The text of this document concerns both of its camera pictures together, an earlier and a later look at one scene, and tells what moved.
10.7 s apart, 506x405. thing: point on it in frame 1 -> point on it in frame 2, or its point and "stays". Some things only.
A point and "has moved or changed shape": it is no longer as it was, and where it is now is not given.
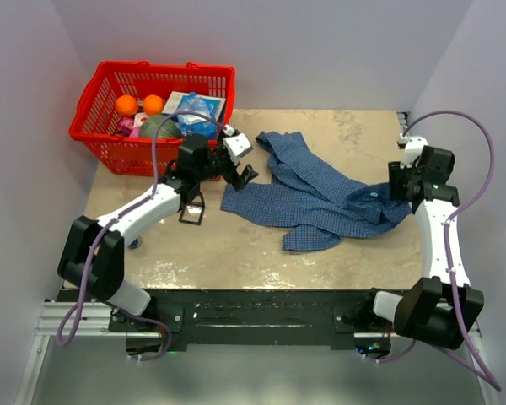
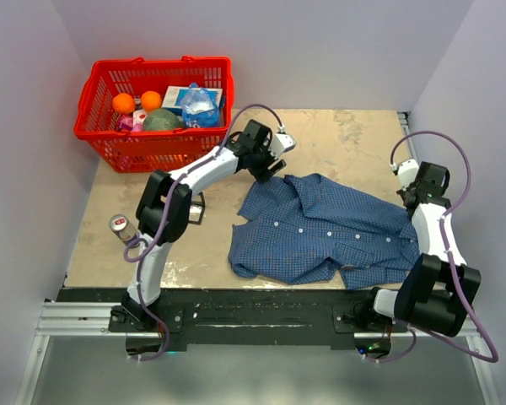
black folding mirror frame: x=192 y=212 stays
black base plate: x=216 y=320 stays
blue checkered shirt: x=315 y=202 has moved or changed shape
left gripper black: x=237 y=181 -> x=263 y=173
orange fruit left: x=126 y=105 stays
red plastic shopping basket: x=94 y=118 has moved or changed shape
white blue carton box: x=183 y=102 -> x=172 y=97
